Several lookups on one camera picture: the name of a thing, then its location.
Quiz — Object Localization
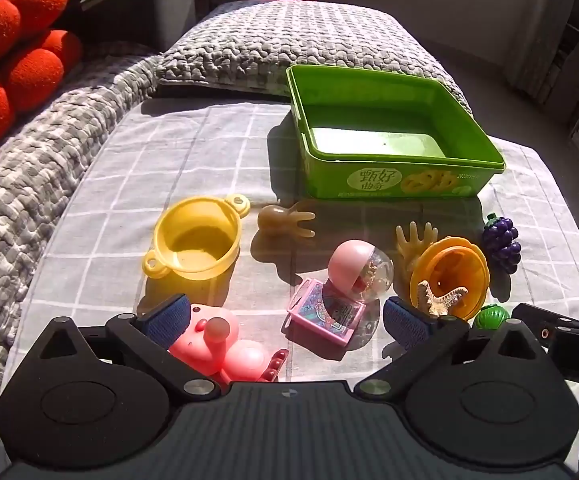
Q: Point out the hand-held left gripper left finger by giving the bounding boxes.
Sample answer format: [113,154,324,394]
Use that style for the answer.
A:
[37,294,220,402]

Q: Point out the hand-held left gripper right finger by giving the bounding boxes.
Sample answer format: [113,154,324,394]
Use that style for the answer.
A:
[353,296,545,401]

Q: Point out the beige starfish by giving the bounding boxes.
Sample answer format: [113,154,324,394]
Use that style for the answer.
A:
[417,280,470,318]

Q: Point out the green ball toy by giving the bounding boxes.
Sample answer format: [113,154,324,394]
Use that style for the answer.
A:
[473,304,511,331]

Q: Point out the orange toy plate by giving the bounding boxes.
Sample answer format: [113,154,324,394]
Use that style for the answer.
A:
[409,236,491,322]

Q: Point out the tan rubber hand toy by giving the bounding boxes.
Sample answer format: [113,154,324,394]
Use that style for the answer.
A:
[395,221,440,281]
[258,200,316,239]

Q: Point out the pink pig toy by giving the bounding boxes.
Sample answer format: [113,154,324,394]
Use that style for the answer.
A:
[167,304,288,385]

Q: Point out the pink capsule ball toy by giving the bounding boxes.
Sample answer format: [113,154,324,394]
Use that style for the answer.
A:
[328,240,395,305]

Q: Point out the pink glitter toy case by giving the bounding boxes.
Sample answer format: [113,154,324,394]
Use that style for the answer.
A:
[286,277,367,347]

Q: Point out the yellow toy pot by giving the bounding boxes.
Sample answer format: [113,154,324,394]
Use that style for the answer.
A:
[142,194,251,281]

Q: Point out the purple toy grapes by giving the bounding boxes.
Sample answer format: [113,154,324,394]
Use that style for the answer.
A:
[482,213,522,275]

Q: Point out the green plastic box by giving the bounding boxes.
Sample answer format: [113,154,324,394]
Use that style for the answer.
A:
[286,64,506,200]

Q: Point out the grey checked cloth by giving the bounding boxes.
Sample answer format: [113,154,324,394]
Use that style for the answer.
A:
[2,97,579,411]

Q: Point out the grey quilted blanket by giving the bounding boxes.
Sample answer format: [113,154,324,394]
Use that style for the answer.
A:
[0,52,163,396]

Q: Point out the orange plush cushion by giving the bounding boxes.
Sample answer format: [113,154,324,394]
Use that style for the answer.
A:
[0,0,84,158]

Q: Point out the grey curtain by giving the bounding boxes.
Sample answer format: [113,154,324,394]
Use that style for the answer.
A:
[512,0,579,101]

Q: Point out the grey quilted pillow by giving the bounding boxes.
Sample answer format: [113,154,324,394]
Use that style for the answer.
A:
[156,0,473,116]

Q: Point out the grey sofa armrest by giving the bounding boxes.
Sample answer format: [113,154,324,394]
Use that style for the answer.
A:
[80,0,196,53]

